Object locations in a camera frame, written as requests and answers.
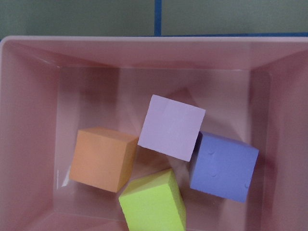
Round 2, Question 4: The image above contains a light pink foam block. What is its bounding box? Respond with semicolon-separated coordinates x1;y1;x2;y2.
138;95;206;162

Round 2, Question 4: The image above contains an orange foam block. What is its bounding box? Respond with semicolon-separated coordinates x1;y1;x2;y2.
69;127;139;193

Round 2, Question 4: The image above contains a purple foam block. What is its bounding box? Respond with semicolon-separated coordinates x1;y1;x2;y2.
190;131;259;203

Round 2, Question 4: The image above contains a yellow foam block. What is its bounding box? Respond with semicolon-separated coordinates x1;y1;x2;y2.
119;168;186;231

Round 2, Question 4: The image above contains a pink plastic bin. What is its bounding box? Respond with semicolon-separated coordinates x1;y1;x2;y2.
0;36;308;231

